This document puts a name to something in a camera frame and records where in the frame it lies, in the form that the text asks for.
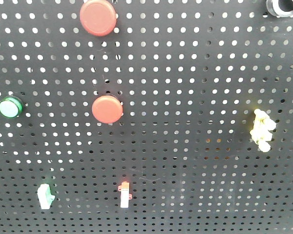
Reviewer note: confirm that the white red rocker switch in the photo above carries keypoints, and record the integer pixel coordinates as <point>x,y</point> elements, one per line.
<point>123,188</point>

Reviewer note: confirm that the red mushroom button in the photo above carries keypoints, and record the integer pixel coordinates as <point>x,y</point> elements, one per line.
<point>107,109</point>
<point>98,17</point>

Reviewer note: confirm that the black rotary selector switch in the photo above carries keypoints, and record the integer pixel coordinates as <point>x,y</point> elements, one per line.
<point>280,8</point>

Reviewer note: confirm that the upper red mushroom button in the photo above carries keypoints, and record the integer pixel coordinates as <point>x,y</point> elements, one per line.
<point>98,17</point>

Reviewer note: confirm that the black perforated pegboard panel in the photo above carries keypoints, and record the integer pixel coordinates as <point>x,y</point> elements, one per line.
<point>189,75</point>

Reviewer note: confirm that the green round push button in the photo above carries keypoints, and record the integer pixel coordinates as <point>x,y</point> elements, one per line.
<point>11,106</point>

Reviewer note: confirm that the white green rocker switch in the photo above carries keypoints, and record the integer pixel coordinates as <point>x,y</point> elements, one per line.
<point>45,197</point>

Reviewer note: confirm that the lower red mushroom button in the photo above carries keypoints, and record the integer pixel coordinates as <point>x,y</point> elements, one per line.
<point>107,109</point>

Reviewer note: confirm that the yellow toggle switch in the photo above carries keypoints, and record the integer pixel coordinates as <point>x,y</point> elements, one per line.
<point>261,131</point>

